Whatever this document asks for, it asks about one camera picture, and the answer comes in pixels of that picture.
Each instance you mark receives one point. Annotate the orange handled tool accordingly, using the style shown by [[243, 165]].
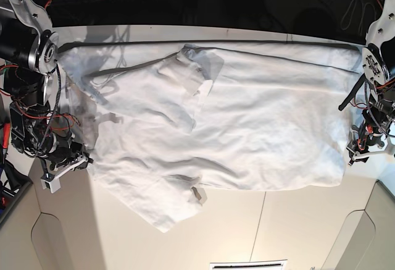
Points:
[[5, 131]]

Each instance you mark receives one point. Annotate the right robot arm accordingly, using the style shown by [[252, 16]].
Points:
[[33, 82]]

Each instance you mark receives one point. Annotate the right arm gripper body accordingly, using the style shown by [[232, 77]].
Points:
[[57, 153]]

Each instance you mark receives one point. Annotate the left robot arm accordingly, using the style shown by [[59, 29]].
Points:
[[377, 79]]

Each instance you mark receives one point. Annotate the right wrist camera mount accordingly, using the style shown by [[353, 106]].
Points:
[[50, 180]]

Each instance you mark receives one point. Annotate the grey bin with tools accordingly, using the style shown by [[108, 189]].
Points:
[[12, 190]]

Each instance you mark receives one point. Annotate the white t-shirt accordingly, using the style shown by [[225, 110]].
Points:
[[162, 119]]

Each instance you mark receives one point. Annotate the white vent grille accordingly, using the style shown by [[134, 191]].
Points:
[[260, 265]]

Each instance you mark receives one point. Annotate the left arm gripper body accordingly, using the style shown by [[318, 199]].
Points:
[[366, 141]]

